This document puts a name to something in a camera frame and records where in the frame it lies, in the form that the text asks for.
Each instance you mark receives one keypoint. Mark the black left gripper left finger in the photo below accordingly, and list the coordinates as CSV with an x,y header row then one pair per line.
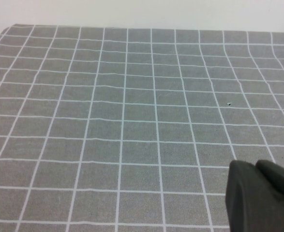
x,y
248,205

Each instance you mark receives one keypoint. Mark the grey white-grid tablecloth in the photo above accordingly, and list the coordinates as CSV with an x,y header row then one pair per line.
x,y
132,120

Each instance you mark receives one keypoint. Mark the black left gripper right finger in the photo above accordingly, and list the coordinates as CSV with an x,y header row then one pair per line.
x,y
279,181

